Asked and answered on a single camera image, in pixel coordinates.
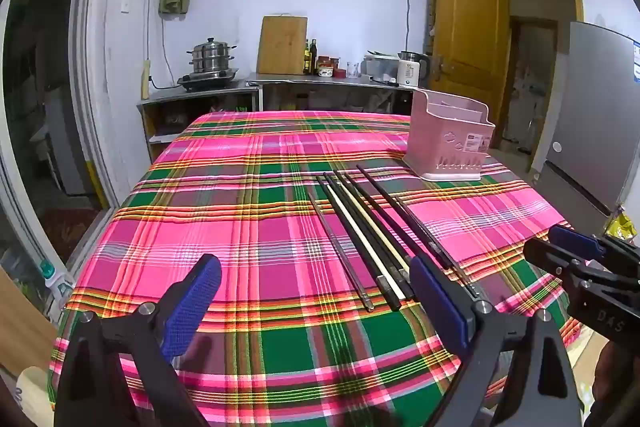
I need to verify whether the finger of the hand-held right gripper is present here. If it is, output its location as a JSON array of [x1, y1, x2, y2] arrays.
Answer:
[[548, 225, 640, 264], [523, 238, 601, 280]]

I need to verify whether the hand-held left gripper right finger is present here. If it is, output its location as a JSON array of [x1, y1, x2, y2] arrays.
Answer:
[[409, 253, 583, 427]]

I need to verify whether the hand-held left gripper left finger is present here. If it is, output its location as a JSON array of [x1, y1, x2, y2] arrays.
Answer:
[[52, 253, 223, 427]]

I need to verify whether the black chopstick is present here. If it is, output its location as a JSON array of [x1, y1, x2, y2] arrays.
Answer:
[[343, 173, 426, 264], [315, 175, 402, 313], [334, 169, 417, 301], [393, 195, 460, 272], [356, 164, 485, 300]]

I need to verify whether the cream chopstick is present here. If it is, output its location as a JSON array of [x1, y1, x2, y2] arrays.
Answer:
[[324, 173, 407, 303]]

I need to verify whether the grey metal chopstick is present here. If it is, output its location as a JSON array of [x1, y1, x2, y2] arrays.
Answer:
[[307, 192, 375, 313]]

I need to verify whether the pink plastic utensil basket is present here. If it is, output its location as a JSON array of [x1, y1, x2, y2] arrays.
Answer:
[[402, 88, 497, 182]]

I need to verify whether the person's right hand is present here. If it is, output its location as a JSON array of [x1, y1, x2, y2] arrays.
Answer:
[[584, 341, 640, 427]]

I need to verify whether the yellow plastic bag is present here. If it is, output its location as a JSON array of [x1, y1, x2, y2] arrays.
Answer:
[[607, 207, 640, 245]]

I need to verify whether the pink green plaid tablecloth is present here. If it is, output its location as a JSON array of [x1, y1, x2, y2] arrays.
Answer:
[[47, 111, 596, 427]]

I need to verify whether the grey refrigerator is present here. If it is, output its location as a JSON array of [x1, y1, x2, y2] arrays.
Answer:
[[542, 21, 640, 218]]

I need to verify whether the low metal counter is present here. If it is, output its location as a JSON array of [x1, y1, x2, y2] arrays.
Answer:
[[137, 84, 261, 162]]

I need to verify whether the yellow wooden door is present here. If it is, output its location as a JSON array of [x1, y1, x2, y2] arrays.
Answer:
[[430, 0, 512, 152]]

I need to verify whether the black induction cooker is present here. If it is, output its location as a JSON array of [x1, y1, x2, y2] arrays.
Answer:
[[177, 68, 240, 92]]

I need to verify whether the white electric kettle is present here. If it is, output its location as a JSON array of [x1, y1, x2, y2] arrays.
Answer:
[[397, 51, 431, 88]]

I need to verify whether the clear plastic storage container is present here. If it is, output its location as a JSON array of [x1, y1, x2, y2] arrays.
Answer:
[[361, 53, 401, 82]]

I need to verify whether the stainless steel steamer pot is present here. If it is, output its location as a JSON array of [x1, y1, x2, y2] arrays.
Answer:
[[186, 38, 238, 75]]

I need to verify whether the tall metal counter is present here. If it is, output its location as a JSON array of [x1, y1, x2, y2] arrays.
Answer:
[[245, 73, 426, 112]]

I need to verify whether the wooden cutting board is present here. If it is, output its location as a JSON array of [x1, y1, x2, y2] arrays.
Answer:
[[256, 15, 309, 75]]

